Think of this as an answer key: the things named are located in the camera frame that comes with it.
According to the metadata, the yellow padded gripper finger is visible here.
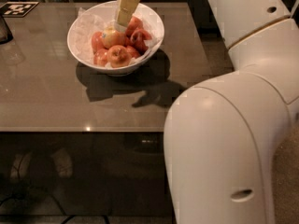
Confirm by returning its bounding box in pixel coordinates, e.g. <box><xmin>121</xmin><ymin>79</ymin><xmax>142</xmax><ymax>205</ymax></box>
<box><xmin>114</xmin><ymin>0</ymin><xmax>140</xmax><ymax>32</ymax></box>

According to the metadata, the yellow-red apple with sticker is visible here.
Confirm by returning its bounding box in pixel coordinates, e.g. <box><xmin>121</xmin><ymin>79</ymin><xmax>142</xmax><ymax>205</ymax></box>
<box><xmin>101</xmin><ymin>27</ymin><xmax>126</xmax><ymax>49</ymax></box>

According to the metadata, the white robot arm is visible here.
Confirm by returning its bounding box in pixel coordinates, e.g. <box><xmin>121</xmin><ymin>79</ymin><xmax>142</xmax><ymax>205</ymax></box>
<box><xmin>164</xmin><ymin>0</ymin><xmax>299</xmax><ymax>224</ymax></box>

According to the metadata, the red apple back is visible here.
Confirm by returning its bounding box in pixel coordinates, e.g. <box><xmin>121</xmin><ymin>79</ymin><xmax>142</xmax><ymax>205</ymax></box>
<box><xmin>125</xmin><ymin>16</ymin><xmax>143</xmax><ymax>36</ymax></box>

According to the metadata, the red apple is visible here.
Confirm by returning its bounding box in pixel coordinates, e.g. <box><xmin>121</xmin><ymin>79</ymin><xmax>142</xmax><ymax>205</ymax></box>
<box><xmin>126</xmin><ymin>46</ymin><xmax>140</xmax><ymax>59</ymax></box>
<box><xmin>92</xmin><ymin>32</ymin><xmax>105</xmax><ymax>53</ymax></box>
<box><xmin>125</xmin><ymin>16</ymin><xmax>143</xmax><ymax>36</ymax></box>
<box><xmin>130</xmin><ymin>28</ymin><xmax>152</xmax><ymax>54</ymax></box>
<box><xmin>93</xmin><ymin>49</ymin><xmax>107</xmax><ymax>67</ymax></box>

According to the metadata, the white ceramic bowl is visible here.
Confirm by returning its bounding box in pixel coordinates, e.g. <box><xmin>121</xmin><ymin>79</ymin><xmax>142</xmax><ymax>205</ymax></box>
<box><xmin>66</xmin><ymin>0</ymin><xmax>165</xmax><ymax>77</ymax></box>

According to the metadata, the white paper bowl liner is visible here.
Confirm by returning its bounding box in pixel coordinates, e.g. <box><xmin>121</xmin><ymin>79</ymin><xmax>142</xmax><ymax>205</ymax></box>
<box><xmin>73</xmin><ymin>7</ymin><xmax>164</xmax><ymax>69</ymax></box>

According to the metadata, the red apple centre right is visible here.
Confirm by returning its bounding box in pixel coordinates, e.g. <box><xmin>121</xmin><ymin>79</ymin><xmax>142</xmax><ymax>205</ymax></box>
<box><xmin>126</xmin><ymin>46</ymin><xmax>140</xmax><ymax>59</ymax></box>

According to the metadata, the red-yellow apple front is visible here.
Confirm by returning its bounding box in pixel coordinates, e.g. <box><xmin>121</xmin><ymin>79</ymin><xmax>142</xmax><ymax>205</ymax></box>
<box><xmin>107</xmin><ymin>45</ymin><xmax>132</xmax><ymax>68</ymax></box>

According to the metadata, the red apple front left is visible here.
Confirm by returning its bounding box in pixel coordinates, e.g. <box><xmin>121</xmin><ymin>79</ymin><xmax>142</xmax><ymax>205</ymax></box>
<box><xmin>93</xmin><ymin>49</ymin><xmax>107</xmax><ymax>67</ymax></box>

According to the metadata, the black white fiducial marker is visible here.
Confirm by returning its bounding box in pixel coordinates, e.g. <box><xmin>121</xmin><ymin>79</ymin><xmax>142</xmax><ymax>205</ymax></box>
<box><xmin>0</xmin><ymin>2</ymin><xmax>38</xmax><ymax>18</ymax></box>

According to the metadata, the dark object at left edge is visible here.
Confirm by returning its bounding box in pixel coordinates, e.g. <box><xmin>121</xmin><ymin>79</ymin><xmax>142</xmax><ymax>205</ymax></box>
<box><xmin>0</xmin><ymin>16</ymin><xmax>13</xmax><ymax>44</ymax></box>

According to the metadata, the glossy dark table cabinet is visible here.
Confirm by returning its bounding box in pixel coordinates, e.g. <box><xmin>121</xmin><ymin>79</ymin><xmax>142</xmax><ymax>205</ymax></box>
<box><xmin>0</xmin><ymin>3</ymin><xmax>211</xmax><ymax>217</ymax></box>

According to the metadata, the black floor cable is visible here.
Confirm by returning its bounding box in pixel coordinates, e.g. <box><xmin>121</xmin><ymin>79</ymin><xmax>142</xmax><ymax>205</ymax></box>
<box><xmin>60</xmin><ymin>214</ymin><xmax>110</xmax><ymax>224</ymax></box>

